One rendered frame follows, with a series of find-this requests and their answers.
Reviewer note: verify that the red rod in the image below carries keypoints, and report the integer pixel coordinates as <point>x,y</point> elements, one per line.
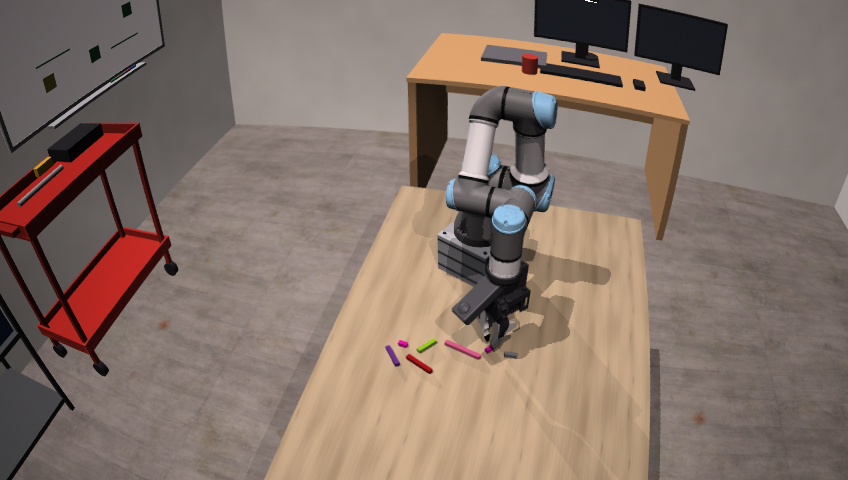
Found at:
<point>419,364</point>

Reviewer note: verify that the pink rod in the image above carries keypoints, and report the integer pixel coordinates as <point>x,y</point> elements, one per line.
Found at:
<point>463,349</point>

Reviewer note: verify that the lime green rod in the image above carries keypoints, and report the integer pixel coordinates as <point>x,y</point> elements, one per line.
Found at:
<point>426,345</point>

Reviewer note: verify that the purple rod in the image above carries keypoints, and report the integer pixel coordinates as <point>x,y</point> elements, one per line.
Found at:
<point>392,356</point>

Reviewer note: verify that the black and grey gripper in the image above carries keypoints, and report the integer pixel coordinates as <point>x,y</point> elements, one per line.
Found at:
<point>514,293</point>

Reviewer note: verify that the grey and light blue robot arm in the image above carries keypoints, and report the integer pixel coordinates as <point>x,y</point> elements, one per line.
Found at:
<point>472,195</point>

